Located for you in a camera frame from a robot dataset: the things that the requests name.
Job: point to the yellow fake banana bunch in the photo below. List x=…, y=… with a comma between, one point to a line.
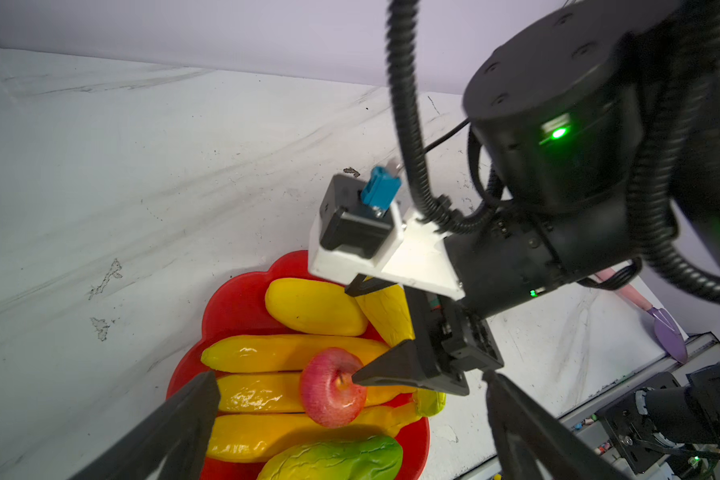
x=261, y=410

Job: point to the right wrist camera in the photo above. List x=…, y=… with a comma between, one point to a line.
x=359, y=229

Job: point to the red fake apple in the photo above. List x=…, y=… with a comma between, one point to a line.
x=327, y=391

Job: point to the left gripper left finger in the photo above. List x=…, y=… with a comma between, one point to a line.
x=171, y=442

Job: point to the red flower-shaped fruit bowl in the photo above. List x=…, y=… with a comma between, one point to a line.
x=238, y=308

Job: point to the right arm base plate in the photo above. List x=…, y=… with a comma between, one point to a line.
x=625, y=425

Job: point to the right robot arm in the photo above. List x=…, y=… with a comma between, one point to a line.
x=602, y=124

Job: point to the purple plastic scoop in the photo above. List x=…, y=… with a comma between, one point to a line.
x=666, y=330

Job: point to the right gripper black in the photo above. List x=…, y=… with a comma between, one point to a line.
x=450, y=341

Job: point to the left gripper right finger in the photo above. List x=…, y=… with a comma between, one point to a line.
x=529, y=440

